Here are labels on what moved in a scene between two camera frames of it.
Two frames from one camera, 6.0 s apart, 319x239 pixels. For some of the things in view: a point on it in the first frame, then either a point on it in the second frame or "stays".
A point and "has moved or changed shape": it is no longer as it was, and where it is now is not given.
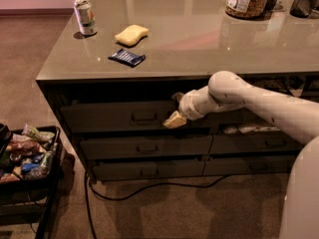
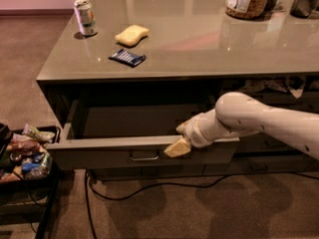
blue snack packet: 28,166 stays
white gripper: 187,106 -> 191,129
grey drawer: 128,117 has moved or changed shape
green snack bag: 39,135 stays
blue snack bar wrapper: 128,57 stays
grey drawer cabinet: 123,52 stays
